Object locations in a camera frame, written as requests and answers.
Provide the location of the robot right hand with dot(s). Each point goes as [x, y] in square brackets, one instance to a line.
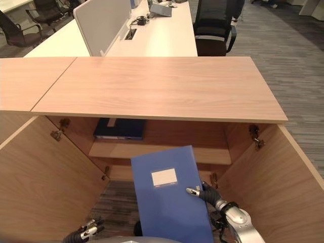
[208, 193]

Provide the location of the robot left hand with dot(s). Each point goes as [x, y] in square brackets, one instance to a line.
[87, 229]

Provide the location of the blue plastic file folder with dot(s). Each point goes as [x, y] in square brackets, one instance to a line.
[167, 202]

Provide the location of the robot right arm silver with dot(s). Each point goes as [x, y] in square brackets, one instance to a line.
[240, 222]

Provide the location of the metal cabinet door hinge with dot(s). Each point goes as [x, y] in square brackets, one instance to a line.
[105, 173]
[57, 134]
[255, 138]

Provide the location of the wooden right cabinet door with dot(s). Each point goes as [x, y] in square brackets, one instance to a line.
[273, 192]

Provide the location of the wooden cabinet door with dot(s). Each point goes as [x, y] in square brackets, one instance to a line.
[45, 177]
[273, 192]

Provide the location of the wooden cabinet shelf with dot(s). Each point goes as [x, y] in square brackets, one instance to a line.
[116, 150]
[121, 173]

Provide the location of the wooden left cabinet door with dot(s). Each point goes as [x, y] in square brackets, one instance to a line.
[45, 177]

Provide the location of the dark blue file folder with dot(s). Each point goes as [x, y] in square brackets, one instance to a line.
[119, 129]

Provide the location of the wooden office cabinet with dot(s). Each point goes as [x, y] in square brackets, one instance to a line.
[157, 86]

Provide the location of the neighbouring wooden cabinet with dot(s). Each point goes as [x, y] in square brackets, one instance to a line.
[27, 83]

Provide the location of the white office desk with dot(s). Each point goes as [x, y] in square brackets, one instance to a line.
[162, 38]

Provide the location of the black mesh office chair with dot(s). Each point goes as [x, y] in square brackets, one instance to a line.
[211, 25]

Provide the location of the robot grey torso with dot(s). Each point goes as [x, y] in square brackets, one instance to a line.
[121, 240]

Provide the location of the person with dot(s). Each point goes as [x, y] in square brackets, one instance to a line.
[238, 8]

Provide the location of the grey blue box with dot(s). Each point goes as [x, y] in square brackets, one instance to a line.
[160, 9]

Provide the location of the grey desk divider panel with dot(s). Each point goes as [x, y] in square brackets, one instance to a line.
[101, 22]

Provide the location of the black armchair with armrests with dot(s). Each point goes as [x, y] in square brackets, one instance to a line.
[17, 33]
[46, 11]

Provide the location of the white furniture in background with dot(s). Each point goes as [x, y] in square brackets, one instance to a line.
[312, 8]

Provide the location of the white desk in background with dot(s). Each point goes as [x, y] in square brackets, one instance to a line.
[12, 5]

